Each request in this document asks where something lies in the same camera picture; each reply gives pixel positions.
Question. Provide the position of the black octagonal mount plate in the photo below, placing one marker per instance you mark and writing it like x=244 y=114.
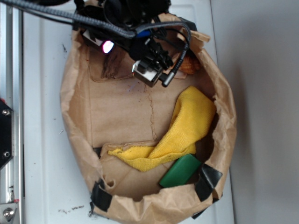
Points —
x=6 y=126

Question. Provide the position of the black tape strip right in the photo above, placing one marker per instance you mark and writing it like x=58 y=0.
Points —
x=208 y=180

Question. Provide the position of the yellow knitted cloth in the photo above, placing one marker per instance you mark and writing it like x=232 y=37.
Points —
x=191 y=120

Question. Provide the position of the orange seashell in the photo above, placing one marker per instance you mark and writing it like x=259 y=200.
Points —
x=190 y=64

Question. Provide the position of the black tape strip left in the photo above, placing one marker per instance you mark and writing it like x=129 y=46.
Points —
x=100 y=197

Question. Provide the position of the green rectangular block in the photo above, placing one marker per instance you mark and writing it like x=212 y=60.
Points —
x=180 y=172

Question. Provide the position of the brown paper bag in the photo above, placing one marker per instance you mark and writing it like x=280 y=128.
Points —
x=102 y=114

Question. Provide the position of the black tape strip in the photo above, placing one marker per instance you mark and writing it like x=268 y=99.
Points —
x=100 y=197
x=208 y=180

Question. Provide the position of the aluminium frame rail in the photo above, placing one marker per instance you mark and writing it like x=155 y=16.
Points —
x=11 y=89

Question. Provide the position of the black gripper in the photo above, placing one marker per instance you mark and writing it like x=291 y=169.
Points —
x=150 y=57

